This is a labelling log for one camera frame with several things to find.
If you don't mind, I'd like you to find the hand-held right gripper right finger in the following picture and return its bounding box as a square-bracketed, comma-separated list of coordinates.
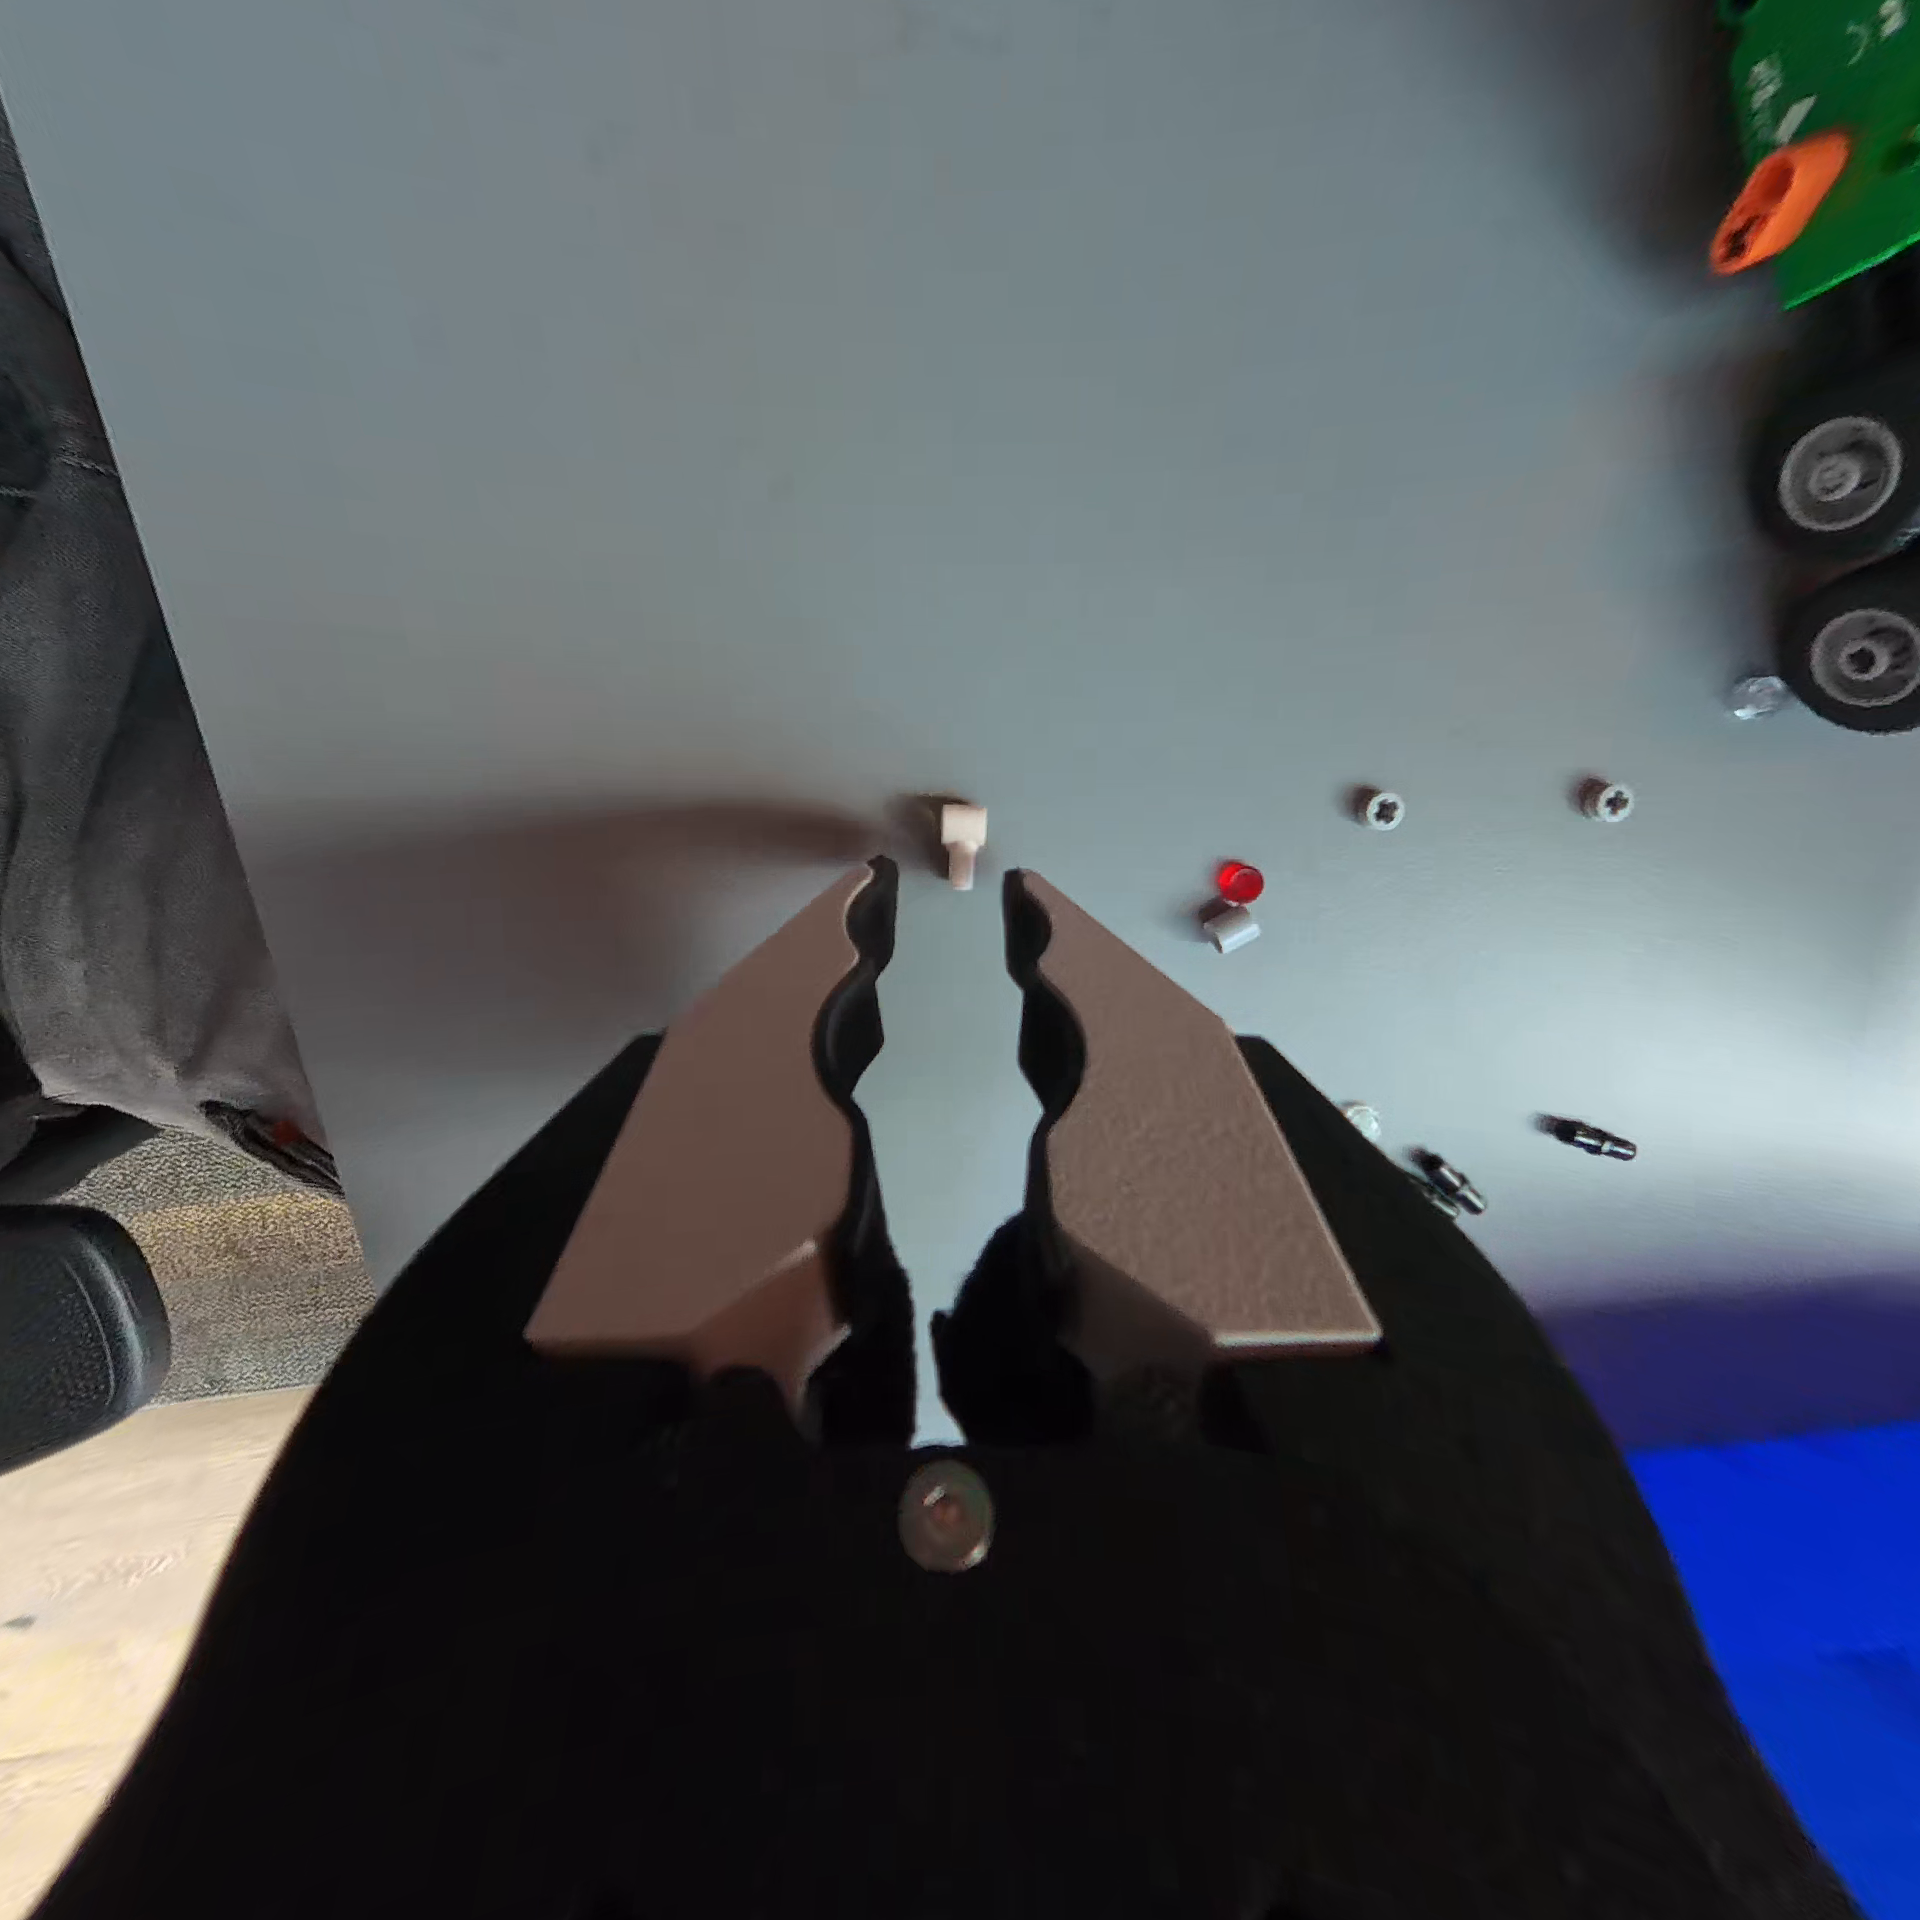
[1001, 866, 1383, 1402]

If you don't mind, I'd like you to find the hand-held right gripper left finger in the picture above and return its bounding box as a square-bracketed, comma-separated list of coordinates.
[527, 855, 904, 1419]

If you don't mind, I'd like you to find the white and green lego truck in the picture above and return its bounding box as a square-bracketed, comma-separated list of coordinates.
[1707, 0, 1920, 739]

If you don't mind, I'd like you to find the black shoe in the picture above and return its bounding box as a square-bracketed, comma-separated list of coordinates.
[0, 1203, 175, 1474]

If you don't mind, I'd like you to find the blue mat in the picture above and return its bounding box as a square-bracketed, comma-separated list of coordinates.
[1537, 1296, 1920, 1920]

